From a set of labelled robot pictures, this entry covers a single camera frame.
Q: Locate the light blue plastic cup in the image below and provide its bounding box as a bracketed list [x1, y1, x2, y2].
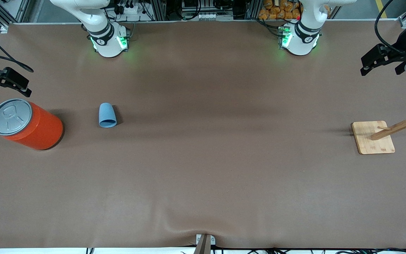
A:
[99, 103, 117, 128]

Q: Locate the wooden cup rack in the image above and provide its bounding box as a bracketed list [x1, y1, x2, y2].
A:
[351, 97, 406, 155]

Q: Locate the orange can-shaped container grey lid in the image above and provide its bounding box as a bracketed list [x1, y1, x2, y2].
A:
[0, 98, 64, 151]

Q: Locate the orange snack bag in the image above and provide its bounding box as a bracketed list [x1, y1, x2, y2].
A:
[258, 0, 301, 20]

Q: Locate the white power strip with plugs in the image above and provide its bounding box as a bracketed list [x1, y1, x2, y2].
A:
[115, 0, 140, 14]

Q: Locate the brown table cover mat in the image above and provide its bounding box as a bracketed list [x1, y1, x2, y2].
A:
[0, 19, 406, 249]

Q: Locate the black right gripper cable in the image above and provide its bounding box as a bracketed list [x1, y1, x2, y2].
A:
[0, 21, 34, 73]

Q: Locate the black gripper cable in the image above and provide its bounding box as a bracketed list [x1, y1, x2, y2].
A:
[375, 0, 402, 53]
[0, 21, 34, 73]

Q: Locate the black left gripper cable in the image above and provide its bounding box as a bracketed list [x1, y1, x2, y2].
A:
[375, 0, 402, 53]

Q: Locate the grey metal camera bracket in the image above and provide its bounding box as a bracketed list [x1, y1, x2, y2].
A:
[194, 234, 216, 254]

